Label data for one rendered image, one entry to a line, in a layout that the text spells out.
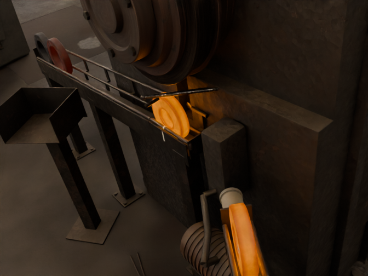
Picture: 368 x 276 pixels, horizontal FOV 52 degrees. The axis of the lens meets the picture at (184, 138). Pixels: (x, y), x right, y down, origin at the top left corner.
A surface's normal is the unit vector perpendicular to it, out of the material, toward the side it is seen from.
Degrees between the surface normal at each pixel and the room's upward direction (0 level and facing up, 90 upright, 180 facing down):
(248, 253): 59
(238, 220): 8
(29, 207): 0
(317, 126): 0
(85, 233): 0
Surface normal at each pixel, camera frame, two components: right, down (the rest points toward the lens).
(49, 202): -0.15, -0.79
